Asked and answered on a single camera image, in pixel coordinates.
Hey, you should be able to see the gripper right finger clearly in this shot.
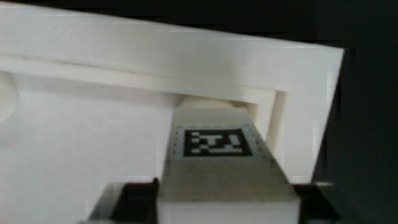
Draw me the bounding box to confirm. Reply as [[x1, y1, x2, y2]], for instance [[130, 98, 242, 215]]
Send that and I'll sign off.
[[294, 182, 342, 224]]

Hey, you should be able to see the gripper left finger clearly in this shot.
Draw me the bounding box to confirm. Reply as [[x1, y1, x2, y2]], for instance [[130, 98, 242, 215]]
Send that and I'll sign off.
[[82, 179, 160, 224]]

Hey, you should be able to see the white table leg with tag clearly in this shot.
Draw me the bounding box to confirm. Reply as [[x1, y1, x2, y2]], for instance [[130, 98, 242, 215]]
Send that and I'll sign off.
[[157, 97, 301, 224]]

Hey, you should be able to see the white square tabletop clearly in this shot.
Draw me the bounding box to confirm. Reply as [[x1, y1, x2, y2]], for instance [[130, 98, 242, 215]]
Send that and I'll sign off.
[[0, 1, 343, 224]]

